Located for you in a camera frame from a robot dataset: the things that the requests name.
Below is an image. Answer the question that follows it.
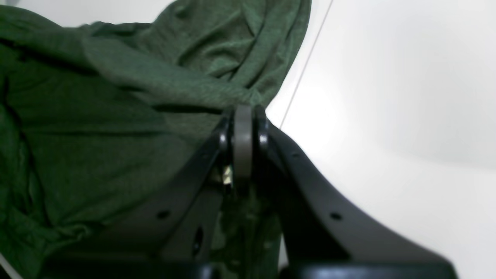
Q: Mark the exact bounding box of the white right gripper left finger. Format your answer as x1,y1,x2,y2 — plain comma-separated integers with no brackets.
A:
43,106,246,279

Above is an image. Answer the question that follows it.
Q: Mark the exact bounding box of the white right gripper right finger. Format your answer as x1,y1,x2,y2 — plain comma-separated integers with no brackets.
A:
253,106,457,279

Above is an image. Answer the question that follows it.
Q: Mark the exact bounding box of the dark green t-shirt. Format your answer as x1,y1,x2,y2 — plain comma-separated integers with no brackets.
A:
1,0,312,279

